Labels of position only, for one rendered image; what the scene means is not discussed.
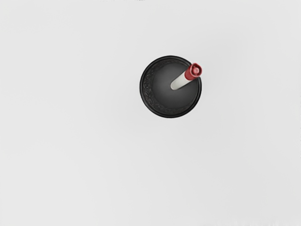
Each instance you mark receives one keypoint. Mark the black mesh pen holder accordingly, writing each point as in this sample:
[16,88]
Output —
[160,99]

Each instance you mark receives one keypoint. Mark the white marker with red cap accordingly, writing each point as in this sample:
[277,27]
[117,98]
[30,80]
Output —
[185,77]

